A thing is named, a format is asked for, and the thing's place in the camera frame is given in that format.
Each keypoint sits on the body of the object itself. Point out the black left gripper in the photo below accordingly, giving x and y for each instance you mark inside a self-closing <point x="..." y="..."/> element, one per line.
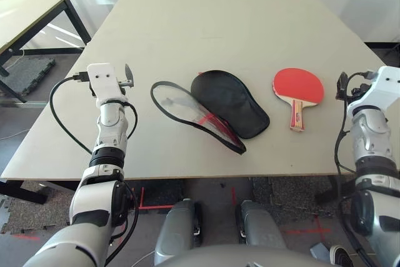
<point x="129" y="86"/>

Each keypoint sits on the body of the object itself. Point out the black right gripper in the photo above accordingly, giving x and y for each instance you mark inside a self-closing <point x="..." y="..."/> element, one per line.
<point x="358" y="92"/>

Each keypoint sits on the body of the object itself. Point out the red ping-pong paddle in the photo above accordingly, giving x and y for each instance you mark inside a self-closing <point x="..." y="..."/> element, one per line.
<point x="298" y="84"/>

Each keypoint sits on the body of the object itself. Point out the black red paddle case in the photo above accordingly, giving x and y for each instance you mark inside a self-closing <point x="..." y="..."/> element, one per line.
<point x="231" y="101"/>

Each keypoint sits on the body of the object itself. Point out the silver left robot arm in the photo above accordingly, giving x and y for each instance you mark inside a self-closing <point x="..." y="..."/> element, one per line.
<point x="109" y="129"/>

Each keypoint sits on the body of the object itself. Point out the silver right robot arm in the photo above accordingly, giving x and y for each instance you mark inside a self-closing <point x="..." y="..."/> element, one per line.
<point x="372" y="135"/>

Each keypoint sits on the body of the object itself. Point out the black foam floor mat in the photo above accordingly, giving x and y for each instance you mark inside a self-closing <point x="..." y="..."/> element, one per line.
<point x="28" y="73"/>

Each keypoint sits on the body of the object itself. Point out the beige black-framed side table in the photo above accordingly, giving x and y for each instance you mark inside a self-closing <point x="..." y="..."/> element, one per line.
<point x="28" y="13"/>

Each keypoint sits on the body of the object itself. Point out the grey robot left leg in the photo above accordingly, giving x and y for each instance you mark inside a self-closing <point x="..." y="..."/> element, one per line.
<point x="176" y="226"/>

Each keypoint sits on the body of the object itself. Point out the grey robot leg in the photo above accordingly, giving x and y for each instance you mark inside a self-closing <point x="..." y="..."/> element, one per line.
<point x="176" y="226"/>
<point x="259" y="223"/>

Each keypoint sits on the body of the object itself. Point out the grey robot right leg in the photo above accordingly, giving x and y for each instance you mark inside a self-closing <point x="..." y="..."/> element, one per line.
<point x="259" y="223"/>

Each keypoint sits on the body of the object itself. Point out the grey flat floor piece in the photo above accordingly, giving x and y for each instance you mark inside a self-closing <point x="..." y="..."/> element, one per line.
<point x="318" y="250"/>

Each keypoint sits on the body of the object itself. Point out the white black sneaker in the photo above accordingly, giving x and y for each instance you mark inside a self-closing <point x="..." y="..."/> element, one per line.
<point x="340" y="256"/>

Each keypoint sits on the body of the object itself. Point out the grey robot torso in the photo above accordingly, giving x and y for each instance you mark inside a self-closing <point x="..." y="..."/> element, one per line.
<point x="237" y="257"/>

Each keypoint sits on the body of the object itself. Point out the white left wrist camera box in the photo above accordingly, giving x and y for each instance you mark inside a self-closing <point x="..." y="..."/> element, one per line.
<point x="104" y="85"/>

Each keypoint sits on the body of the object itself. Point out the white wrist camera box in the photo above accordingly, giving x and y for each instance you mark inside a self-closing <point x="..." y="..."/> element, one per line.
<point x="104" y="85"/>
<point x="382" y="88"/>

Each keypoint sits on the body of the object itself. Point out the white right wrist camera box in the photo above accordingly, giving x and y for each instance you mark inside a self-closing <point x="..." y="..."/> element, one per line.
<point x="382" y="88"/>

